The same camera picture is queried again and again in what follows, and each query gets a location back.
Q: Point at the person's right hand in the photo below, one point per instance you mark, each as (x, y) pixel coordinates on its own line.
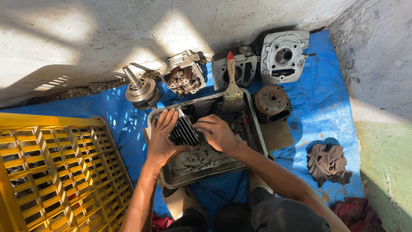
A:
(220, 133)

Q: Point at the person's left hand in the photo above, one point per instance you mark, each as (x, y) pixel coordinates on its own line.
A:
(162, 145)

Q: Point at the person's right fingers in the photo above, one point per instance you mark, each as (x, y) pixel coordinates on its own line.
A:
(202, 126)

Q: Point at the black finned engine cylinder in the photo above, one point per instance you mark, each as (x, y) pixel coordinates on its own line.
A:
(185, 130)

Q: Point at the metal tray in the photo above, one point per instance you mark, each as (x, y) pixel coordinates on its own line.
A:
(206, 158)

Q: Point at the wooden paint brush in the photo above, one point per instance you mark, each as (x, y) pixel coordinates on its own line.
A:
(232, 87)

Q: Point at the cylinder head with valves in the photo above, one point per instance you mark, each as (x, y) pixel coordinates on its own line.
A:
(184, 77)

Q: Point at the grey cylinder block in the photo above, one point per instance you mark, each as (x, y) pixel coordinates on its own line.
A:
(235, 71)

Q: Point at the crankshaft assembly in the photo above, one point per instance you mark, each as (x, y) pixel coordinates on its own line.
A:
(141, 90)

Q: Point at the rusty finned cylinder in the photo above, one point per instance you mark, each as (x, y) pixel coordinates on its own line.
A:
(272, 103)

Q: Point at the cardboard piece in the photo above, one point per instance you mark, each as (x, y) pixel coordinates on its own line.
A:
(276, 135)

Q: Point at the beige sandal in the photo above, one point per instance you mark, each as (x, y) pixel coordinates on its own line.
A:
(182, 201)
(259, 179)

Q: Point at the person's dark trousers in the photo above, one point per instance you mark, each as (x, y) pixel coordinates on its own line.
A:
(257, 212)

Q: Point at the silver cylinder head cover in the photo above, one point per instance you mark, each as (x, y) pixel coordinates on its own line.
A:
(283, 56)

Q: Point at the blue tarp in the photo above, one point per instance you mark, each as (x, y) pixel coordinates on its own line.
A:
(315, 109)

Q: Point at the brown rag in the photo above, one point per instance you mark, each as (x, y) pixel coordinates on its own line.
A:
(326, 164)

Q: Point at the yellow plastic crate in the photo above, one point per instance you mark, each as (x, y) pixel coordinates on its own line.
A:
(58, 174)

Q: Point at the red cloth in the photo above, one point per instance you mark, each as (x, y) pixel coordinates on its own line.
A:
(357, 214)

